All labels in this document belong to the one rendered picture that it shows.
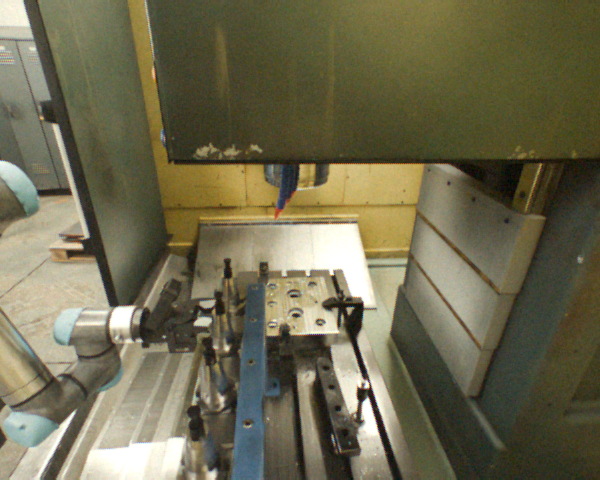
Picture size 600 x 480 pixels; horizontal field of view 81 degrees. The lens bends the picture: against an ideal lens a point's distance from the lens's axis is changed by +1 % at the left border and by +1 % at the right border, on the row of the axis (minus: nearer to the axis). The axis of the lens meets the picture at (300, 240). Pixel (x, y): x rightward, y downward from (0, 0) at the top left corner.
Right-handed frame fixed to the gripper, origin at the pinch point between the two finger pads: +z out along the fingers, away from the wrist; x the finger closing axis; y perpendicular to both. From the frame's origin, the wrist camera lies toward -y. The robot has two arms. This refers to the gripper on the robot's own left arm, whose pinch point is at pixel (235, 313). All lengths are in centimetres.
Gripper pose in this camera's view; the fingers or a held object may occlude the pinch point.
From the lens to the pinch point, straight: 76.8
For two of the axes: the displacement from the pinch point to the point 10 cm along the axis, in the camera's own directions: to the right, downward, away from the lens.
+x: 0.9, 4.7, -8.8
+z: 10.0, -0.1, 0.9
